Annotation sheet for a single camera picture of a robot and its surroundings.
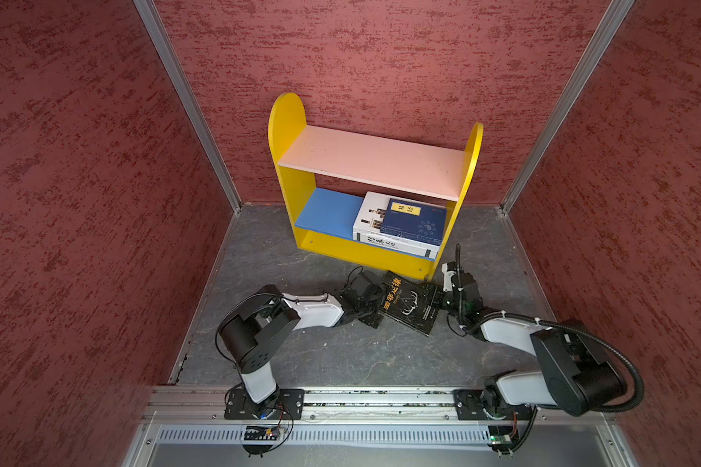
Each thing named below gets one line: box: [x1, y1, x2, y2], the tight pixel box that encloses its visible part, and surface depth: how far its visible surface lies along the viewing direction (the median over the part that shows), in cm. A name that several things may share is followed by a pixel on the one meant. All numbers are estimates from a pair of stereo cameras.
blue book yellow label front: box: [379, 198, 447, 247], surface depth 89 cm
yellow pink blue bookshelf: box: [268, 92, 484, 282], surface depth 80 cm
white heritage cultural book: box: [352, 230, 441, 261], surface depth 88 cm
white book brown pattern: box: [352, 191, 411, 243], surface depth 91 cm
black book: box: [378, 270, 443, 337], surface depth 91 cm
